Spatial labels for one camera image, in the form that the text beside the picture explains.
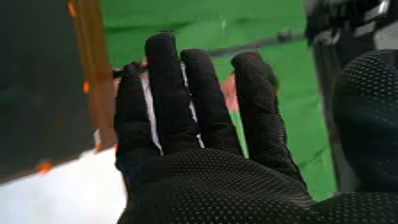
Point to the dark mat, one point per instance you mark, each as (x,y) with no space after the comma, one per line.
(36,83)

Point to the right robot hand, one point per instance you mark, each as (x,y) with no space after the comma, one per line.
(206,186)

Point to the white sheet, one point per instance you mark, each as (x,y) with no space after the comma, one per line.
(59,200)

